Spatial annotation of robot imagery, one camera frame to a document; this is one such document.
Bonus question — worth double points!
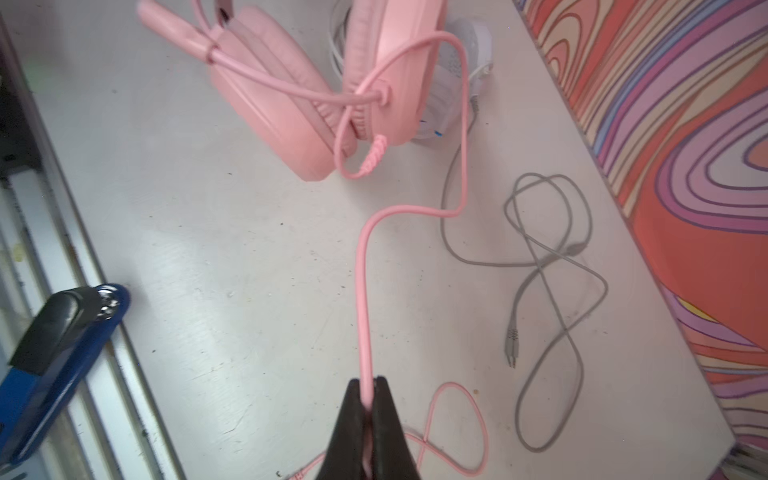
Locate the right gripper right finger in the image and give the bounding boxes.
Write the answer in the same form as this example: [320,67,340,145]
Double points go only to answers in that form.
[367,376,421,480]

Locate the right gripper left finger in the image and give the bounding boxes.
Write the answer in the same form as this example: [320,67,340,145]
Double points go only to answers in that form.
[317,379,366,480]

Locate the aluminium front rail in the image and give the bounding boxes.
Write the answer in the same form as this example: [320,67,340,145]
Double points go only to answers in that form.
[1,30,184,479]

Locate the white headphones with grey cable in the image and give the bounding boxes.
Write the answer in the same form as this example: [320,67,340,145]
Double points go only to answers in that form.
[328,0,610,454]

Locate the blue black stapler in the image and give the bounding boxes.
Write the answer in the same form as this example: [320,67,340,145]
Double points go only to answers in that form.
[1,284,130,467]

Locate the pink headphones with cable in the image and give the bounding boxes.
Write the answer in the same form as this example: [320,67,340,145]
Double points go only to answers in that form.
[137,1,471,479]

